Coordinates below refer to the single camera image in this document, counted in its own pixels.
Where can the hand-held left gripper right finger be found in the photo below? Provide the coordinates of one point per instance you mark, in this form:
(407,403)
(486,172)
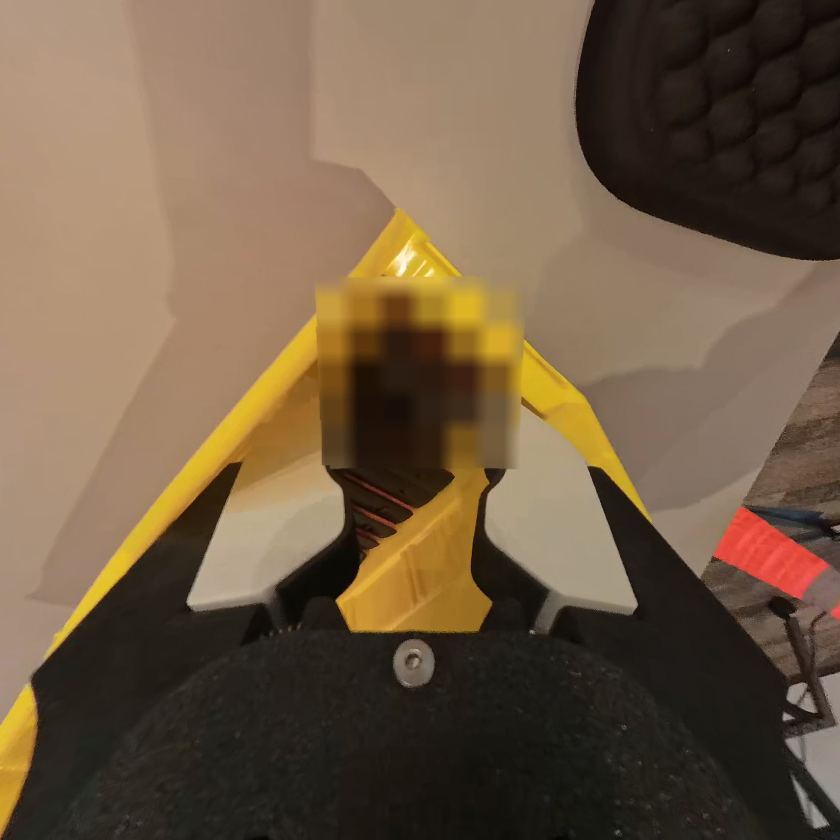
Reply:
(565,545)

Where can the row of black batteries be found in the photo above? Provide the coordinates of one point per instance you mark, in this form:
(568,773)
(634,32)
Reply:
(381,499)

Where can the yellow plastic bin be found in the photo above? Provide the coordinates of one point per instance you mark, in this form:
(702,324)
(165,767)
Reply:
(276,394)

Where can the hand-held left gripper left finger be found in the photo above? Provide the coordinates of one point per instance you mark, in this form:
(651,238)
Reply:
(263,545)

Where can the black honeycomb cushion pad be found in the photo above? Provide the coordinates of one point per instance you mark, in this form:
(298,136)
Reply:
(735,105)

